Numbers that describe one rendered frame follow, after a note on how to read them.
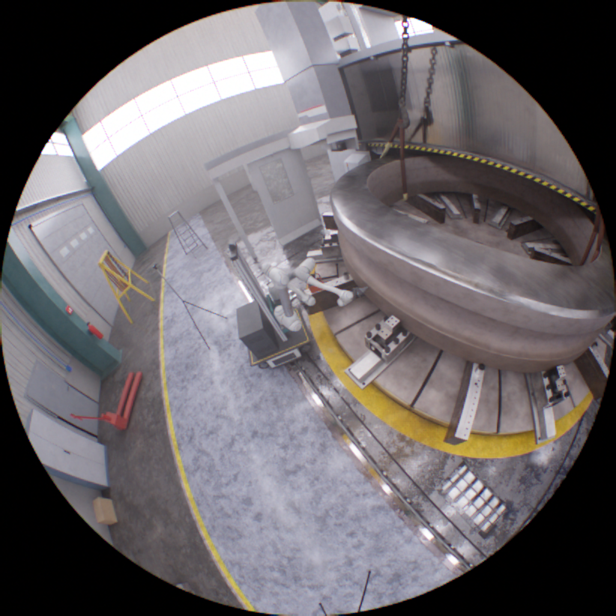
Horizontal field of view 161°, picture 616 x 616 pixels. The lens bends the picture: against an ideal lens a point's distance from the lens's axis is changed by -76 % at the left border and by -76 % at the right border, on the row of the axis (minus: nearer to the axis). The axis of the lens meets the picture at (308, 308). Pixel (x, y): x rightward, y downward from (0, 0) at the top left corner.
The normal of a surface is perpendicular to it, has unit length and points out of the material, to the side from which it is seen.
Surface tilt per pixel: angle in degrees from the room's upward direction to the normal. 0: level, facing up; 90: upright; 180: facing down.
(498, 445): 0
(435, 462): 0
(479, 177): 90
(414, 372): 0
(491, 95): 90
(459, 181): 90
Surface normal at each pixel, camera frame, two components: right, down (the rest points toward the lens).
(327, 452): -0.28, -0.65
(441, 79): -0.80, 0.57
